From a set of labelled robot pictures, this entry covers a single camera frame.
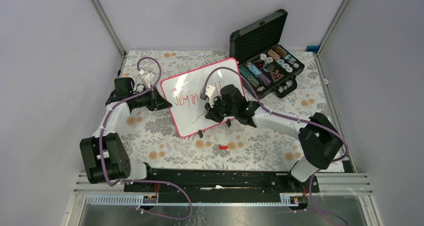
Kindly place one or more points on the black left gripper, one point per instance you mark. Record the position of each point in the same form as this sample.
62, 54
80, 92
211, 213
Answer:
156, 102

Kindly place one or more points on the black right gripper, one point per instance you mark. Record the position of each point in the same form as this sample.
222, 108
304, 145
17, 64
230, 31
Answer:
212, 113

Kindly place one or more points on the pink framed whiteboard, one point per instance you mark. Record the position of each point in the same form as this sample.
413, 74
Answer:
184, 90

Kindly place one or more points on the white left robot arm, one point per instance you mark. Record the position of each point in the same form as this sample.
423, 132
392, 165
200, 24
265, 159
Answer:
104, 149

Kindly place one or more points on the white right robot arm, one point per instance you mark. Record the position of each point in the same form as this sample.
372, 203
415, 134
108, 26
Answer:
319, 140

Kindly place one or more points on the black poker chip case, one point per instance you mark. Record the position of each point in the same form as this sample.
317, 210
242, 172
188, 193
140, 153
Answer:
265, 65

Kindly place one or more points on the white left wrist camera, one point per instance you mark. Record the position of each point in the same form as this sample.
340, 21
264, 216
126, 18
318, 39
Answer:
146, 78

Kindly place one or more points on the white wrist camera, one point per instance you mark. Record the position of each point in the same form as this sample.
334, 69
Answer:
209, 92
146, 78

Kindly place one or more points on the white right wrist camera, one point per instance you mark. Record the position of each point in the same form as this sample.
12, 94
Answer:
209, 92

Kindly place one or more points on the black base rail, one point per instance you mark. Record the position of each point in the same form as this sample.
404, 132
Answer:
220, 185

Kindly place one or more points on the white cable duct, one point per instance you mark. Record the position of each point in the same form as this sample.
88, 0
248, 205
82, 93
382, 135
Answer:
143, 200

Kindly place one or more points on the blue object behind frame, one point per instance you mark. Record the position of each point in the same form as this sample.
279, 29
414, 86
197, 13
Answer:
313, 49

